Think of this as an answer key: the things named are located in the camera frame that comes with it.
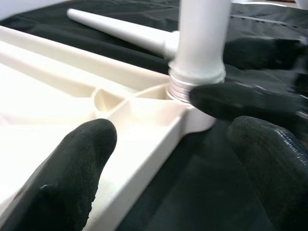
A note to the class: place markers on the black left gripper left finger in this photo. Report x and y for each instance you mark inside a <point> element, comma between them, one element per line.
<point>67,180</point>

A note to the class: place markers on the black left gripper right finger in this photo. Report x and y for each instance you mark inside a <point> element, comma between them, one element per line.
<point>276,168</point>

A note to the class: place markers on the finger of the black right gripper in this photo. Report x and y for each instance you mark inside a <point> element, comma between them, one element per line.
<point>252,53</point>
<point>228,101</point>

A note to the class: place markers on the white plastic table leg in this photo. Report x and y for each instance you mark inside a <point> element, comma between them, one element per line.
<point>115,26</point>
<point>202,36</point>

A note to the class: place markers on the white plastic table top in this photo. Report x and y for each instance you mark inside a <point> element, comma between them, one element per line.
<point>144,115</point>

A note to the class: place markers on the black table cloth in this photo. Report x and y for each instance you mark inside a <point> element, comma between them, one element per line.
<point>204,180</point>

